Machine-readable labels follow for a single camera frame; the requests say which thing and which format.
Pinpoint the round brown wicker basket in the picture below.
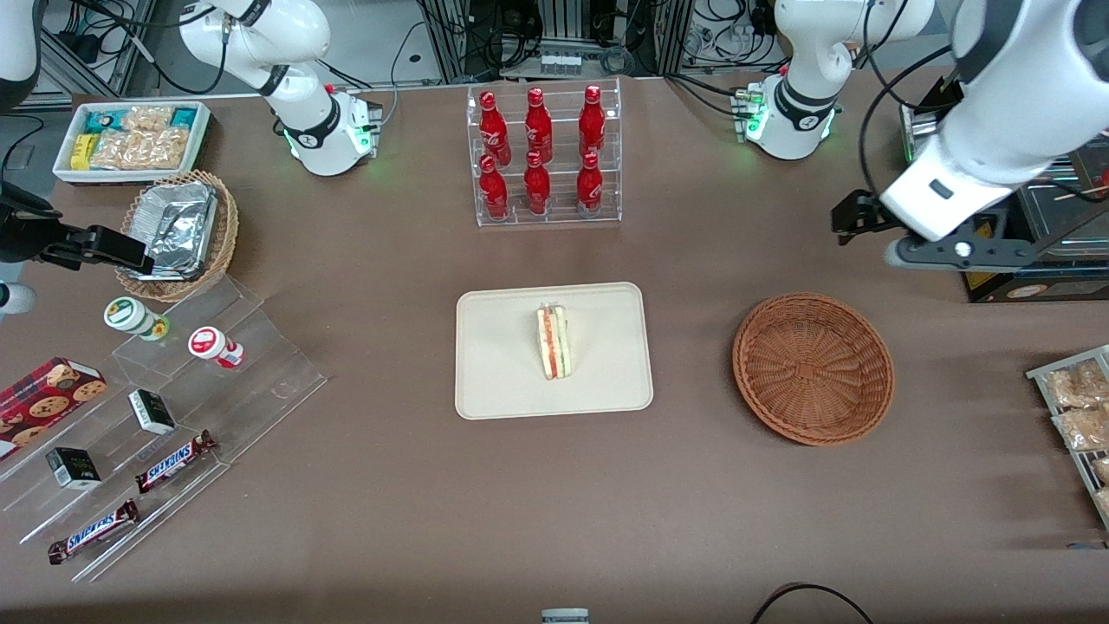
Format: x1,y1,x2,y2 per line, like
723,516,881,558
732,292,896,448

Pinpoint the clear acrylic bottle rack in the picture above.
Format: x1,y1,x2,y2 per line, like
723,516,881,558
466,76,623,228

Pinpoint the black food warmer machine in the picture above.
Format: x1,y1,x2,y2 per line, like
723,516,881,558
899,74,1109,304

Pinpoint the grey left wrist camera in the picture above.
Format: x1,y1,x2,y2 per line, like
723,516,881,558
884,234,1036,271

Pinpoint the red cola bottle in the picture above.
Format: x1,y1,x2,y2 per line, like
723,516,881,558
523,151,552,216
579,84,606,159
576,151,604,214
479,90,511,166
525,87,554,164
479,154,509,219

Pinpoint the black looped cable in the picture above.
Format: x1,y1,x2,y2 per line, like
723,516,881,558
749,583,876,624

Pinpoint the white snack bin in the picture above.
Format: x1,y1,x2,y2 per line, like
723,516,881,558
52,101,213,185

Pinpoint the red plaid cookie box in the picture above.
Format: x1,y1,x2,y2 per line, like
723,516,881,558
0,356,108,460

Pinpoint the large clear cracker bag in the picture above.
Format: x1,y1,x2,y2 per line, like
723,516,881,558
89,128,193,171

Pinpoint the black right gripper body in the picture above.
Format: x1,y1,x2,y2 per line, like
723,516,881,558
0,182,67,263

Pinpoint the cream rectangular tray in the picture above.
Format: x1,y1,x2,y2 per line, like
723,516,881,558
455,282,655,422

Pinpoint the tan wicker basket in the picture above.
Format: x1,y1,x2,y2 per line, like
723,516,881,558
114,170,240,302

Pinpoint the red lid yogurt cup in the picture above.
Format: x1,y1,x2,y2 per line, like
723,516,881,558
188,326,245,370

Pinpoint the triangular sandwich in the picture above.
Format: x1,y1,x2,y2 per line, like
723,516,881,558
535,303,573,381

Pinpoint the grey wire snack tray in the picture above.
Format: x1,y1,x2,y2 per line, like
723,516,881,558
1025,345,1109,531

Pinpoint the clear acrylic step display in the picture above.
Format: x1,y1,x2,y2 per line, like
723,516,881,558
0,276,328,583

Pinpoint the small black box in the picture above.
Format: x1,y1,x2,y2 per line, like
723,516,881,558
128,389,177,435
45,447,102,491

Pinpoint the snickers chocolate bar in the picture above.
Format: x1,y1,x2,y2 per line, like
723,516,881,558
48,499,140,565
134,430,217,495

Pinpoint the aluminium foil tray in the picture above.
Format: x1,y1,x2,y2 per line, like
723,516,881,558
128,182,219,280

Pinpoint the small clear cracker bag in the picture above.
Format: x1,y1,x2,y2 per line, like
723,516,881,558
121,106,176,133

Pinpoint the green lid yogurt cup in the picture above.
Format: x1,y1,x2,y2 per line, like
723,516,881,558
104,296,171,341

